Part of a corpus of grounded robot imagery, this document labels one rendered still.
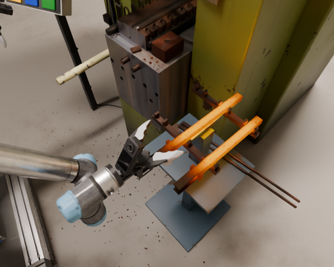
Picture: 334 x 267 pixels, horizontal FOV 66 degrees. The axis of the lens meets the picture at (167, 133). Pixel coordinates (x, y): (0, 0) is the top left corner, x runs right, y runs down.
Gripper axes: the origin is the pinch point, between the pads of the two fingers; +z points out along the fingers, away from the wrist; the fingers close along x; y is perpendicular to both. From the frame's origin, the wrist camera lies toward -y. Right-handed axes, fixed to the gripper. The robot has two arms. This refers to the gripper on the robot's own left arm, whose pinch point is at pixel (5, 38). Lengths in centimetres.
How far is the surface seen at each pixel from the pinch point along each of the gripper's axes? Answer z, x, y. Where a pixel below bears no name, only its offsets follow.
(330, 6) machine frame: -16, 71, -124
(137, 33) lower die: -4, 33, -53
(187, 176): -3, 102, -37
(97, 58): 29.7, -2.8, -39.7
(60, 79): 29.6, 4.0, -14.8
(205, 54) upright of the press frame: -1, 56, -74
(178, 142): -2, 89, -41
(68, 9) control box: -2.5, -4.2, -32.2
